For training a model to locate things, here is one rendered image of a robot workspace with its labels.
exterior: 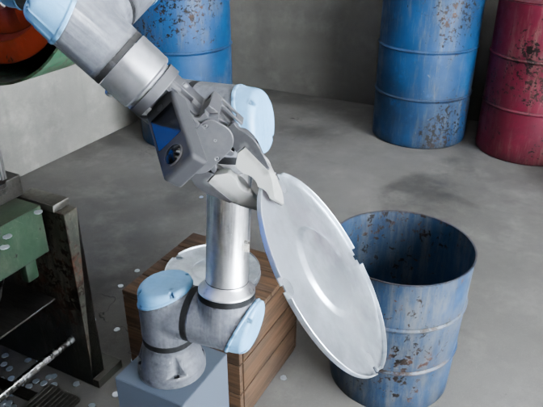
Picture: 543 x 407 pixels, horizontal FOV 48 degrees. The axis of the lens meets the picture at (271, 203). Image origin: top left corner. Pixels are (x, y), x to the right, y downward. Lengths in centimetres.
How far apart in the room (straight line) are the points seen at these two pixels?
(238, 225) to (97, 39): 55
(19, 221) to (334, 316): 111
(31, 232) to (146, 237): 112
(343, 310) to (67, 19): 46
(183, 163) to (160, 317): 67
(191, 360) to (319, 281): 65
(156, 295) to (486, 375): 125
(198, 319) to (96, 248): 158
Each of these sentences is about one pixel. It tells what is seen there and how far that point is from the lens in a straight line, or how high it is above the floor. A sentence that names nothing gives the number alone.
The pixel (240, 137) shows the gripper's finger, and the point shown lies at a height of 114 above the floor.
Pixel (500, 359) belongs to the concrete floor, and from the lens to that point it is 222.
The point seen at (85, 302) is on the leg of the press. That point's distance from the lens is 189.
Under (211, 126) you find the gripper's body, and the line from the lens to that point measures 70.
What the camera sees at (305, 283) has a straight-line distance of 73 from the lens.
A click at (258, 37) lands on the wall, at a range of 477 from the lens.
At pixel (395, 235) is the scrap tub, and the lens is 202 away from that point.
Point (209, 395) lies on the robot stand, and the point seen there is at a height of 39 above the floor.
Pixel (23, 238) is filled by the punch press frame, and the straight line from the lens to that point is 173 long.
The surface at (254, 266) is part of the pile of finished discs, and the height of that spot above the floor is 37.
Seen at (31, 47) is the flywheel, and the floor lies 103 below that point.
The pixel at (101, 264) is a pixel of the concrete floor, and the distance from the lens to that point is 264.
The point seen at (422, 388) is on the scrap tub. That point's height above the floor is 9.
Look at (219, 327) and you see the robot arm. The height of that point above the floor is 64.
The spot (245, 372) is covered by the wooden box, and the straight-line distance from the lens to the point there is 179.
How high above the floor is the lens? 140
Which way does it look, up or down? 28 degrees down
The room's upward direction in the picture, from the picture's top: straight up
